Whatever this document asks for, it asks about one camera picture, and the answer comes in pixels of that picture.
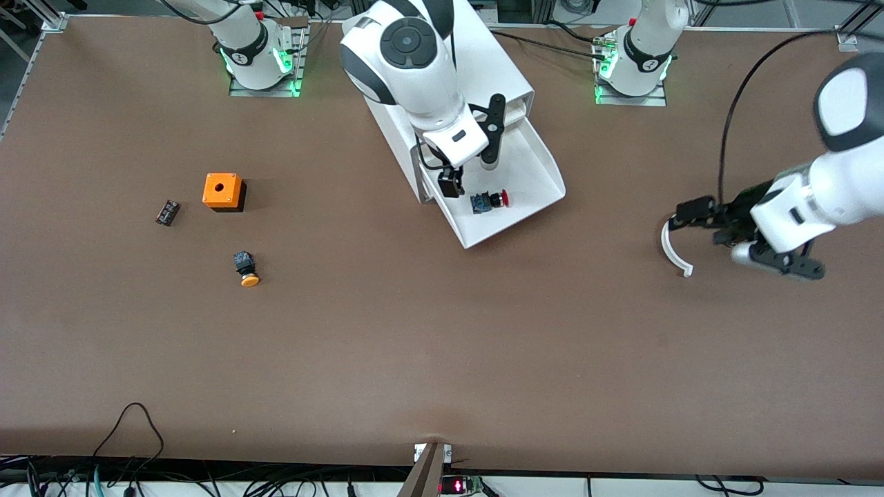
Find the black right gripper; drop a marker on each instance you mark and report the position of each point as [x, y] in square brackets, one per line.
[451, 181]

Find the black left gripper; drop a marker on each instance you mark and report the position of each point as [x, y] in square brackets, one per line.
[739, 209]

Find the red push button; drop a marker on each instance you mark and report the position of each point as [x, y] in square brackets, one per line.
[483, 202]

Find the white sliding drawer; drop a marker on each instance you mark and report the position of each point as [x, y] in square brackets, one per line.
[525, 207]

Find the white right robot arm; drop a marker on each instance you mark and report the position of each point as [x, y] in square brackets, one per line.
[407, 76]

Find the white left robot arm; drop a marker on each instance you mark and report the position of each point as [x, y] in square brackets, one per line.
[829, 186]

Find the white drawer cabinet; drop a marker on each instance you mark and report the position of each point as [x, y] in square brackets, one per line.
[501, 69]

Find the orange push button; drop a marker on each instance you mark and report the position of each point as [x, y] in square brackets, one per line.
[249, 279]

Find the white curved plastic arc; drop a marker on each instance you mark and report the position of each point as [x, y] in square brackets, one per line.
[666, 248]

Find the orange box with black base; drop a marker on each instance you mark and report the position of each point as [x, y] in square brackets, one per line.
[231, 195]

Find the small black terminal block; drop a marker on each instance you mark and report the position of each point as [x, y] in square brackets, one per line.
[168, 212]

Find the device with red display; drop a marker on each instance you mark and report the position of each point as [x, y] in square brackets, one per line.
[459, 485]

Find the aluminium corner bracket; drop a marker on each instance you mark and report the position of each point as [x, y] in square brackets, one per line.
[848, 38]
[54, 23]

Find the white mounting bracket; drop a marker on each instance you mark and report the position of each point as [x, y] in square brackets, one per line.
[418, 452]

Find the brown camera mount post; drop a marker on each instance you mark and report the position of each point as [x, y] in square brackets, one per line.
[425, 476]

